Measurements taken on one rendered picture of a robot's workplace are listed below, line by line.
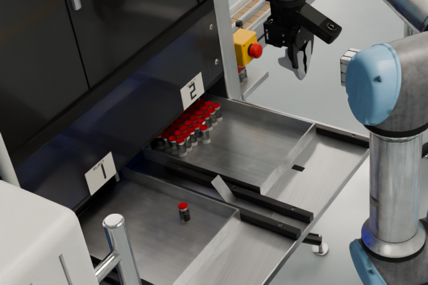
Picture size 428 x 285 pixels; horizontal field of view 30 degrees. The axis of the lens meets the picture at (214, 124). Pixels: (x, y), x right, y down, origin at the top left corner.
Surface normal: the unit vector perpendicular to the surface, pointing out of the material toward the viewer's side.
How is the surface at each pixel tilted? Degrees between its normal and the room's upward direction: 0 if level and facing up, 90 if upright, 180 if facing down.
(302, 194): 0
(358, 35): 0
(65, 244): 90
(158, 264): 0
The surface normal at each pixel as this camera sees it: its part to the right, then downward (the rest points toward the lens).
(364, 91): -0.96, 0.17
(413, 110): 0.22, 0.59
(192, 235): -0.13, -0.80
